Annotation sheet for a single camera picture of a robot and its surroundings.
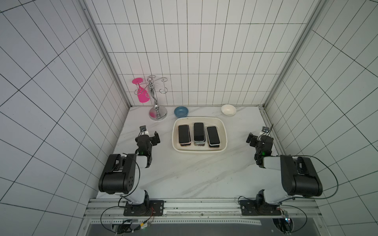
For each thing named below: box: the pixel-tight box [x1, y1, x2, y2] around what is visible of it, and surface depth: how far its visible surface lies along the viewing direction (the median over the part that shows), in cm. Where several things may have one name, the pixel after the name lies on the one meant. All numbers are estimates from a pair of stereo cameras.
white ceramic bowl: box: [220, 104, 237, 117], surface depth 115 cm
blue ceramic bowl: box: [173, 105, 189, 118], surface depth 116 cm
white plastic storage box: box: [171, 116, 228, 154], surface depth 99 cm
